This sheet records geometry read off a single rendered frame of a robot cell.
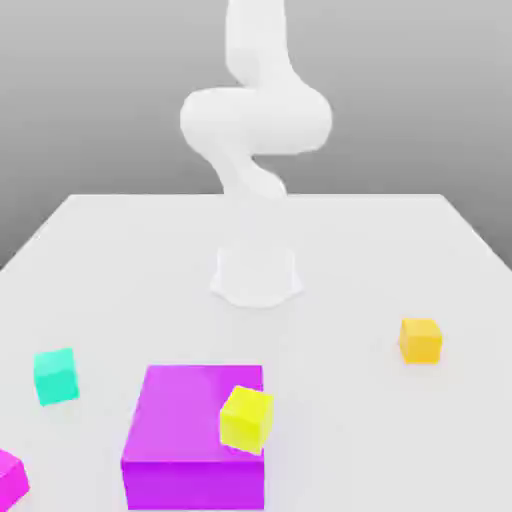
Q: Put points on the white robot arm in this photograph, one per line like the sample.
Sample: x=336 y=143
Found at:
x=256 y=116

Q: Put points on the small teal cube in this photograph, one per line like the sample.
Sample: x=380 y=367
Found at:
x=56 y=378

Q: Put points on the small yellow cube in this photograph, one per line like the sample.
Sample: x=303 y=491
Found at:
x=244 y=420

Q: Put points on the small magenta cube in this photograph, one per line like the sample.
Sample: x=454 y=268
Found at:
x=10 y=478

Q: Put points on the small orange cube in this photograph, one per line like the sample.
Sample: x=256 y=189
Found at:
x=420 y=342

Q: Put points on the large purple box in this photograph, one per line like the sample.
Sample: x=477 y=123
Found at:
x=180 y=440

